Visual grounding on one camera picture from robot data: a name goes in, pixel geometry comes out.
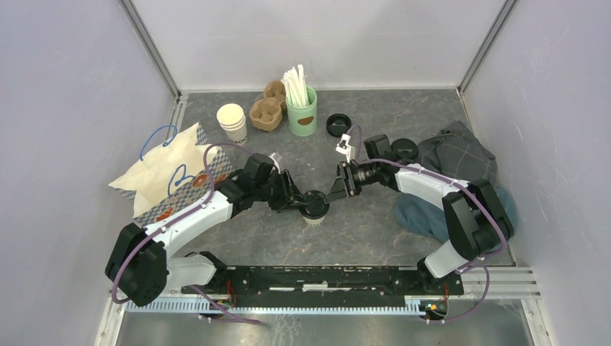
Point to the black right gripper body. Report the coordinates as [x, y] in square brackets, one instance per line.
[353, 175]

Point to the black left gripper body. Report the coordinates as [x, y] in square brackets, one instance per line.
[281, 191]

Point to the black plastic cup lid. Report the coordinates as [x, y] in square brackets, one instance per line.
[405, 149]

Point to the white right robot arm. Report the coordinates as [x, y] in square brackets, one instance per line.
[477, 222]

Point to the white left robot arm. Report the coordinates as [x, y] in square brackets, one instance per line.
[141, 265]

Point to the checkered paper takeout bag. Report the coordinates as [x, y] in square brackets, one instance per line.
[172, 175]

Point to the black spare cup lid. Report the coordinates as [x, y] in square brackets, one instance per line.
[338, 124]

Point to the green straw holder cup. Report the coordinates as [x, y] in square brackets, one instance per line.
[303, 120]

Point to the teal blue cloth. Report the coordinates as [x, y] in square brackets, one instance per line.
[425, 219]

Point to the brown cardboard cup carrier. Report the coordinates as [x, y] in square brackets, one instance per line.
[267, 113]

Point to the stack of white paper cups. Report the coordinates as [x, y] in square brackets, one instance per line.
[232, 120]

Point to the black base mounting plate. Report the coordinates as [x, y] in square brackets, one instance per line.
[327, 287]

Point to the grey checked cloth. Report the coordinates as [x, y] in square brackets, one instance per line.
[456, 153]

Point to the white paper-wrapped straws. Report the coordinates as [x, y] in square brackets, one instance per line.
[294, 81]

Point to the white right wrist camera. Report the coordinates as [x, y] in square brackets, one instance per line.
[345, 148]

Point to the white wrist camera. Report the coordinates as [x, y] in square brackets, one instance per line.
[345, 148]
[276, 158]

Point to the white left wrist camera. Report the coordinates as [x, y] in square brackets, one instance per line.
[276, 158]

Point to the aluminium frame rail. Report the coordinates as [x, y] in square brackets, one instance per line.
[499, 306]

